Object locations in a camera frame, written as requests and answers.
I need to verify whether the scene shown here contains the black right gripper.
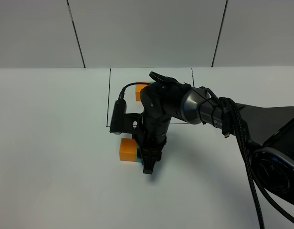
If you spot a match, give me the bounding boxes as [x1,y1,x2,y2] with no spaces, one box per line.
[132,112,170,175]

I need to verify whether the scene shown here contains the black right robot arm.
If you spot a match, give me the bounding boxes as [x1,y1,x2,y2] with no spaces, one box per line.
[134,72,294,205]

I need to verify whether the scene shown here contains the orange template block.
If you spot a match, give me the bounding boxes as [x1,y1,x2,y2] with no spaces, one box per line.
[135,82,150,102]

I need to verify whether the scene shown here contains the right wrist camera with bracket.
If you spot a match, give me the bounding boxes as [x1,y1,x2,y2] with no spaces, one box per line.
[110,99,142,135]

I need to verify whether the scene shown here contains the black braided right cables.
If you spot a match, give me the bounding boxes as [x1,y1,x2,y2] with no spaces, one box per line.
[199,86,294,229]

